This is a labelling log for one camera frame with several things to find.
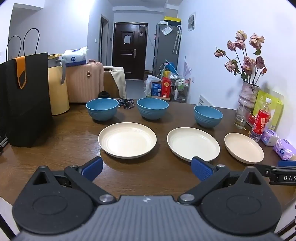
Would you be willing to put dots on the yellow thermos jug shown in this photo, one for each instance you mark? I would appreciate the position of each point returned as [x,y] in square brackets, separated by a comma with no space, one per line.
[57,92]

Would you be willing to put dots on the green snack box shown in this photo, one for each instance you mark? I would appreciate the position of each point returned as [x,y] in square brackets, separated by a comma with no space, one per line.
[276,109]

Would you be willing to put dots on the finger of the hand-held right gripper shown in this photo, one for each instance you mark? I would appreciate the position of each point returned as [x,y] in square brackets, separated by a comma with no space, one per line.
[266,170]

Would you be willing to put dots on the cream plate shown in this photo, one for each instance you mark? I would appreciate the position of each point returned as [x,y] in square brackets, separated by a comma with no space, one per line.
[127,141]
[244,148]
[192,143]

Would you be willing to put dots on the wall picture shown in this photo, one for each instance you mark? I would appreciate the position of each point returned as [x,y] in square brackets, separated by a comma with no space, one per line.
[192,22]

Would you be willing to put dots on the wooden chair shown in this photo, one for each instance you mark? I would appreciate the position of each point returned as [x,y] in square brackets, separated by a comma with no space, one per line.
[109,85]

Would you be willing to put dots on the red label water bottle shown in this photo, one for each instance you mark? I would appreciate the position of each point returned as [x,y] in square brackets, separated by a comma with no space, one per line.
[260,122]

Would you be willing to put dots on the blue white bag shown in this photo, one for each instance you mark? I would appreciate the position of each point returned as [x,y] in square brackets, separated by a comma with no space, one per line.
[170,67]

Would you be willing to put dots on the clear plastic sleeve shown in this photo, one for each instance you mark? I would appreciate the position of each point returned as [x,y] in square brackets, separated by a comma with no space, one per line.
[167,30]

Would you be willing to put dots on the yellow black box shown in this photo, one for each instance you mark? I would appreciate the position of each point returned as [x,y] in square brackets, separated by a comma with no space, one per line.
[172,19]

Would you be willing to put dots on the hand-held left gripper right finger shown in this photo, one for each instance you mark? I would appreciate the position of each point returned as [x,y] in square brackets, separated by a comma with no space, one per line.
[201,170]

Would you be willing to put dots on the blue carton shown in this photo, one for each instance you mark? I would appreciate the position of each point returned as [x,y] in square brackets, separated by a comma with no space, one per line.
[156,89]

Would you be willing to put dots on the storage cart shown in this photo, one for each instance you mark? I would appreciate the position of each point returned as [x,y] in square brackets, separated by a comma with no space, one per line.
[181,92]

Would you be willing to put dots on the purple tissue pack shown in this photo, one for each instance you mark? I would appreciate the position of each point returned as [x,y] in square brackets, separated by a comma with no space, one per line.
[269,136]
[284,149]

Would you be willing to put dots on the pink mottled vase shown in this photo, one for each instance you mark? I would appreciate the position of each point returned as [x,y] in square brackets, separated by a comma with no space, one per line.
[248,95]

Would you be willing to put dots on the grey interior door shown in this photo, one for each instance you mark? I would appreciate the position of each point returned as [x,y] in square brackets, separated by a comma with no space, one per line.
[104,41]

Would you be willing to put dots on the white plastic bag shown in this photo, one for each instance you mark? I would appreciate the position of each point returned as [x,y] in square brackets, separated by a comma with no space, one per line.
[150,80]

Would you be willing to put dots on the beige cloth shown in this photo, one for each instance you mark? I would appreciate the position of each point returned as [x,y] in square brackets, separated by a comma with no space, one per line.
[119,78]

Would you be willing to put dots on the red carton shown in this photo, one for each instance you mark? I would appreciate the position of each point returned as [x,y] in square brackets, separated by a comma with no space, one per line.
[166,88]

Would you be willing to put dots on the grey refrigerator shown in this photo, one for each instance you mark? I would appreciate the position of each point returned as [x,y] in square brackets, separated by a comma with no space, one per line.
[164,51]

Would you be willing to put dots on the folded umbrella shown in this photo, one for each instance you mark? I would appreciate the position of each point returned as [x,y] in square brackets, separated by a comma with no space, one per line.
[177,39]

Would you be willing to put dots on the purple flower wall sticker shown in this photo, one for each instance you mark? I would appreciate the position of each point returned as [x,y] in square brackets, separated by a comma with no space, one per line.
[187,68]

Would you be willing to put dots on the black round cap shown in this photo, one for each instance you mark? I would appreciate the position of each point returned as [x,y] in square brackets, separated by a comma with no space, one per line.
[104,95]

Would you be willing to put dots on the small red box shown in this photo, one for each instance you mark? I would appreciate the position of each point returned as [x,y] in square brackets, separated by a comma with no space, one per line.
[251,120]

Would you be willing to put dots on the clear drinking glass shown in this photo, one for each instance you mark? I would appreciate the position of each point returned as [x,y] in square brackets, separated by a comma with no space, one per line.
[241,118]

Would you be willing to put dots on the white paper notice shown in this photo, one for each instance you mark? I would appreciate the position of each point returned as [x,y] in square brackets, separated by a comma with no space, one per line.
[127,39]

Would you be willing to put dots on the pink suitcase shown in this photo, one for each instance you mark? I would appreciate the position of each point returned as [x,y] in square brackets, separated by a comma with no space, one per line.
[83,85]

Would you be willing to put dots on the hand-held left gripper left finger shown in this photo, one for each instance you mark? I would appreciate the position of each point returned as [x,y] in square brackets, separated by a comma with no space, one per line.
[93,168]

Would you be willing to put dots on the dark brown door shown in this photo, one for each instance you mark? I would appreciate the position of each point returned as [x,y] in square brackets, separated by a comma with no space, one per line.
[129,60]

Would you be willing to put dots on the white tissue pack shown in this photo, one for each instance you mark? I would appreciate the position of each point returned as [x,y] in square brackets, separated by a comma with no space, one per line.
[75,56]

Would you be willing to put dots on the black paper bag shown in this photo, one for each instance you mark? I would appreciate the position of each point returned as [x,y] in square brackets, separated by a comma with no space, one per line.
[27,104]

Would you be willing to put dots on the blue bowl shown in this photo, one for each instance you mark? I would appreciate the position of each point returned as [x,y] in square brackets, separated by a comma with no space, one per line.
[207,119]
[152,111]
[101,112]

